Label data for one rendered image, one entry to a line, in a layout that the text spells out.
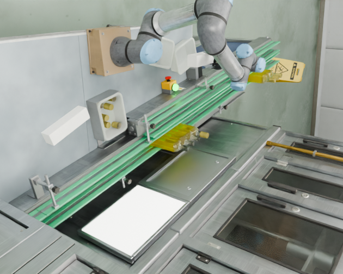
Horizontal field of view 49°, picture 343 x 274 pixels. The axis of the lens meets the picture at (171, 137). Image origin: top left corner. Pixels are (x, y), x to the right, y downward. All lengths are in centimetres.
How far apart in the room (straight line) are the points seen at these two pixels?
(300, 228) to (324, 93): 649
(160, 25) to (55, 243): 107
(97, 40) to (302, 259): 133
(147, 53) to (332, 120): 683
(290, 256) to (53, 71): 131
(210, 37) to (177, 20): 25
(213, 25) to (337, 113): 688
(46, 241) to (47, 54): 87
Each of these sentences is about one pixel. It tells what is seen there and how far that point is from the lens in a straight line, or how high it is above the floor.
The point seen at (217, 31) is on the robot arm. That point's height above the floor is 146.
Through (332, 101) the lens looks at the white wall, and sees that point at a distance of 818.
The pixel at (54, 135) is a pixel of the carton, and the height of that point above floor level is 81.
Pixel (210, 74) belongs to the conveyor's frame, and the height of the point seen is 87.
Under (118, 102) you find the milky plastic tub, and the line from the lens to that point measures 204.
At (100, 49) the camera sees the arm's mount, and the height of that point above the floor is 84.
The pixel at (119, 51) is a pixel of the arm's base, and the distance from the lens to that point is 189.
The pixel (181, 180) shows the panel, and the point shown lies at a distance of 202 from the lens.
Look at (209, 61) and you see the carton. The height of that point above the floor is 111.
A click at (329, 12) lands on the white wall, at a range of 772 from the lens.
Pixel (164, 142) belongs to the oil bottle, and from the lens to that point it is 210.
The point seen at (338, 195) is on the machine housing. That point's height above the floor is 189.
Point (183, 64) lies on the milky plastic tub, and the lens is 253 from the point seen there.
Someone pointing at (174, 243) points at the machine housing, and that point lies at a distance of 169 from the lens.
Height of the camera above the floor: 222
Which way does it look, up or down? 35 degrees down
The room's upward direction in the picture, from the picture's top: 104 degrees clockwise
